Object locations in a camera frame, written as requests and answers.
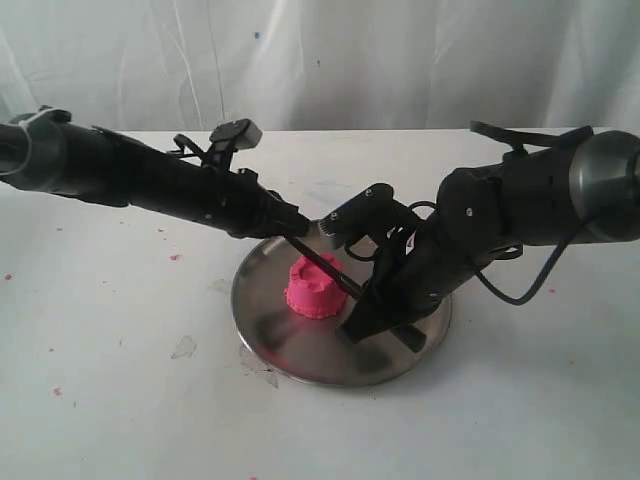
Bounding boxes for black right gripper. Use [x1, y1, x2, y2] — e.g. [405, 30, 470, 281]
[340, 224, 500, 351]

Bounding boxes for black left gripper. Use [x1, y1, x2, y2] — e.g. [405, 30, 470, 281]
[194, 167, 310, 238]

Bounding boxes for black plastic knife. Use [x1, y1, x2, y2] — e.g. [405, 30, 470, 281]
[285, 237, 362, 300]

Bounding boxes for pink play dough lump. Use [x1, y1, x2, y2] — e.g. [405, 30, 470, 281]
[284, 256, 347, 320]

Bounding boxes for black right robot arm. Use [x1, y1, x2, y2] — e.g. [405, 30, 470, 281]
[341, 122, 639, 342]

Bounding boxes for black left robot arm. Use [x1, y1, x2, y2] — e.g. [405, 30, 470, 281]
[1, 106, 310, 239]

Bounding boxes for round stainless steel plate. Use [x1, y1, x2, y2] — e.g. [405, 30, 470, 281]
[231, 237, 453, 387]

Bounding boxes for white backdrop curtain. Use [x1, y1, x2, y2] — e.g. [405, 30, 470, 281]
[1, 1, 639, 130]

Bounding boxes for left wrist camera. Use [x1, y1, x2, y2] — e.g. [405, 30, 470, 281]
[209, 118, 263, 150]

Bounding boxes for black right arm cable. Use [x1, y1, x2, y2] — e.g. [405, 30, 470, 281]
[409, 199, 596, 306]

